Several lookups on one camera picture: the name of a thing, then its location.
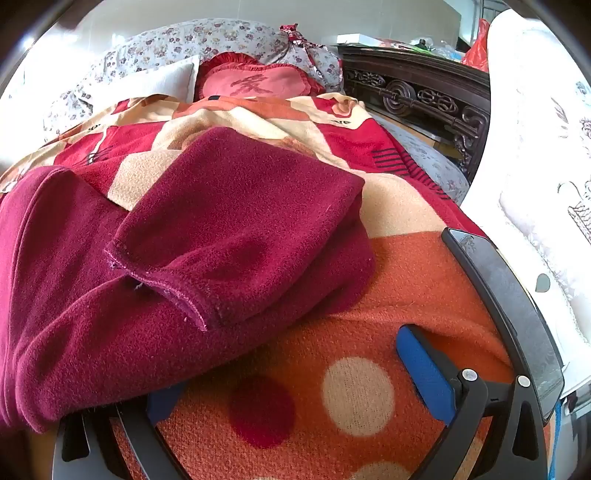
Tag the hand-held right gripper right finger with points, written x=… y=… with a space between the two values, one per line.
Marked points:
x=427 y=374

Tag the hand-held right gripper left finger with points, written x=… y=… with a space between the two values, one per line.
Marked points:
x=162 y=402

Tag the maroon fleece garment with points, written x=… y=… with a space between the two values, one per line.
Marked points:
x=184 y=230

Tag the red orange printed blanket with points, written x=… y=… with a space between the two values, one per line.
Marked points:
x=369 y=300

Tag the black smartphone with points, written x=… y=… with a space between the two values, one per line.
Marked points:
x=508 y=300

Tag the grey floral bedsheet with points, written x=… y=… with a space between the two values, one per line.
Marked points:
x=425 y=161

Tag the white embroidered quilt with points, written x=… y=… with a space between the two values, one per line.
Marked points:
x=531 y=161

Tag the dark carved wooden headboard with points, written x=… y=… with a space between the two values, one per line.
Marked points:
x=415 y=99

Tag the white pillow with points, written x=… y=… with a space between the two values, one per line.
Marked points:
x=152 y=81

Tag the red plastic bag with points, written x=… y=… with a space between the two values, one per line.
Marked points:
x=478 y=50

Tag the red heart-shaped pillow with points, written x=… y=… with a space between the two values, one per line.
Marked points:
x=258 y=83

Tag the white flat box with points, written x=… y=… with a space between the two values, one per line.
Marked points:
x=358 y=39

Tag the red patterned wrapped bundle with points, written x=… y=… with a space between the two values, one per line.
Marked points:
x=302 y=38

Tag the floral quilt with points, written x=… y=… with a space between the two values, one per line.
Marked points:
x=207 y=37

